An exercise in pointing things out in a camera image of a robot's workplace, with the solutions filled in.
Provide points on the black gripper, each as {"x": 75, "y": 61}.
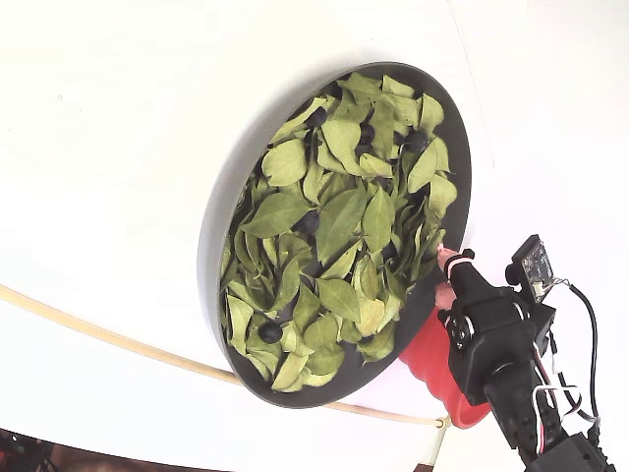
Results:
{"x": 484, "y": 315}

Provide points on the red collapsible silicone cup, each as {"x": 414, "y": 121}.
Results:
{"x": 427, "y": 354}

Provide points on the pile of green leaves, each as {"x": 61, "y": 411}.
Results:
{"x": 339, "y": 221}

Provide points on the dark grey round bowl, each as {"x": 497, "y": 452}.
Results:
{"x": 209, "y": 255}

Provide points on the dark blueberry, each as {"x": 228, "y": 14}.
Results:
{"x": 270, "y": 333}

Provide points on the long wooden dowel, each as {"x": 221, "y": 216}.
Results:
{"x": 147, "y": 351}

